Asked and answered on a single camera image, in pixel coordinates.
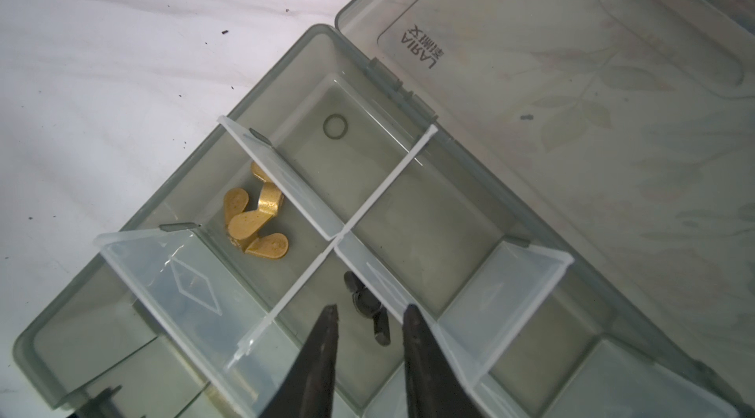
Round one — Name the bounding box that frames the black wing nut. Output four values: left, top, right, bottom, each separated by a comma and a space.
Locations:
343, 271, 391, 347

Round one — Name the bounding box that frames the grey plastic organizer box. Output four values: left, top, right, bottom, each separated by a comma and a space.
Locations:
13, 0, 754, 417

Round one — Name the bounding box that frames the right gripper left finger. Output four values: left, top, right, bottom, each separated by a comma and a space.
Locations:
261, 304, 338, 418

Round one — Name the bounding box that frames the brass wing nut in box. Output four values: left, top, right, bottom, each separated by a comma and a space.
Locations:
223, 162, 284, 230

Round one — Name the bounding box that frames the brass wing nut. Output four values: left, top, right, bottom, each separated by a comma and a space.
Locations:
227, 211, 289, 260
223, 162, 284, 230

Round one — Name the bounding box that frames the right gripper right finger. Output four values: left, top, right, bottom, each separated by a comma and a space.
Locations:
402, 304, 481, 418

